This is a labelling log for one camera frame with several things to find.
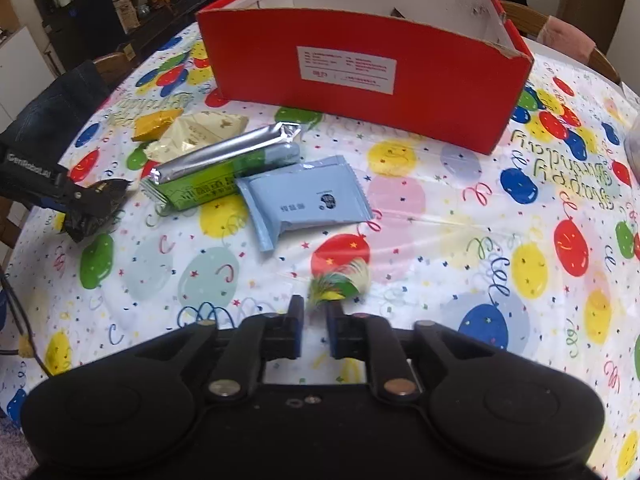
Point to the yellow snack packet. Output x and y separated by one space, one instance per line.
152 125

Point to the white cabinet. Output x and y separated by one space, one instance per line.
25 70

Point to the clear plastic bag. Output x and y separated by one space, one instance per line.
634 146

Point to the wooden door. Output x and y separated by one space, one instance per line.
595 0

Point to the red cardboard box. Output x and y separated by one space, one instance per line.
250 60

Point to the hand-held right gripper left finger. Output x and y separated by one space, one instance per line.
299 332

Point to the cream snack packet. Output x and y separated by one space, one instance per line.
200 132

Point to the balloon print tablecloth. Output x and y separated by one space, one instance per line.
450 240

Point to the denim cloth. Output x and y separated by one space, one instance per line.
55 105

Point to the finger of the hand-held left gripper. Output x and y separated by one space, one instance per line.
97 192

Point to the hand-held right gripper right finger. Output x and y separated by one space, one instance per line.
331 332

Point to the silver green snack packet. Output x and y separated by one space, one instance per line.
210 175

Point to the wooden chair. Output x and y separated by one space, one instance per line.
114 67
520 20

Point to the dark low cabinet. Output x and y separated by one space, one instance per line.
90 25

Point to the small colourful candy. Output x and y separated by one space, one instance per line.
339 281

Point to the light blue snack packet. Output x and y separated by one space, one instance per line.
300 200

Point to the dark snack packet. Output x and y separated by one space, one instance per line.
90 225

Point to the pink cloth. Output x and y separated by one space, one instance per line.
570 37

